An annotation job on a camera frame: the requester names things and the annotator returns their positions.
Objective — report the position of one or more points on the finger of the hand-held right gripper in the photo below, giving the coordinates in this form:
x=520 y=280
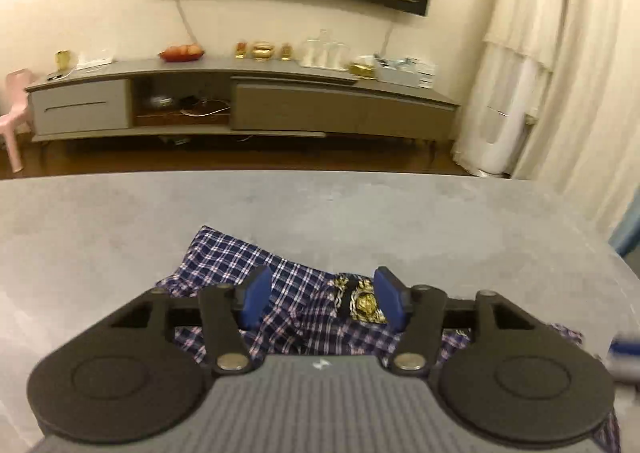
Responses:
x=622 y=350

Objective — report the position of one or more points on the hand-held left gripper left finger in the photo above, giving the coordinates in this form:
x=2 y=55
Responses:
x=256 y=298

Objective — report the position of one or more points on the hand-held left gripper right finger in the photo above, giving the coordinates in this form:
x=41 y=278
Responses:
x=391 y=300

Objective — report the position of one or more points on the black gold printed cloth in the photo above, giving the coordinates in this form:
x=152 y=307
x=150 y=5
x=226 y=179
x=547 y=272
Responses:
x=357 y=303

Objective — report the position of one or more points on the blue plaid shirt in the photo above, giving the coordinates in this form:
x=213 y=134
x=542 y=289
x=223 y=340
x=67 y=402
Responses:
x=300 y=293

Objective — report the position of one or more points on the grey tv cabinet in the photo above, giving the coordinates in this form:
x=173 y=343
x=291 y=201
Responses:
x=300 y=103

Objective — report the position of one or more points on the white storage box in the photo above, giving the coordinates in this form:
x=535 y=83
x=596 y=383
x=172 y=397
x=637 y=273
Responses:
x=405 y=72

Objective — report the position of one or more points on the gold ingot ornament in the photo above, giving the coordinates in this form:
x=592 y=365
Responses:
x=362 y=69

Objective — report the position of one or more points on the glass carafe set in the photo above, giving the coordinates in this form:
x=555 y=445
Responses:
x=325 y=53

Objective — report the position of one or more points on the red fruit plate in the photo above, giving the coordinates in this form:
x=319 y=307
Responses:
x=181 y=53

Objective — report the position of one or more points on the cream curtain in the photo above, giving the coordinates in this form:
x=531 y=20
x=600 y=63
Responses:
x=595 y=83

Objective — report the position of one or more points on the white lace covered air conditioner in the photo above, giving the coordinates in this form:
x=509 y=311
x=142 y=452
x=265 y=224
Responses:
x=510 y=58

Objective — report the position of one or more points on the white paper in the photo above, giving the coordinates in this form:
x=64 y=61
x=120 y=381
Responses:
x=93 y=59

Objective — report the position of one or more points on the dark remote control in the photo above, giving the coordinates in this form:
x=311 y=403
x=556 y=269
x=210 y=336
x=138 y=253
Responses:
x=55 y=77

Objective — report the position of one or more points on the pink plastic chair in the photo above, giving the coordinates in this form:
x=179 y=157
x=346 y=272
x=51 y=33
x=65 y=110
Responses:
x=17 y=108

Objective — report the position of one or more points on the yellow cup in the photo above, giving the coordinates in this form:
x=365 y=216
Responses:
x=63 y=59

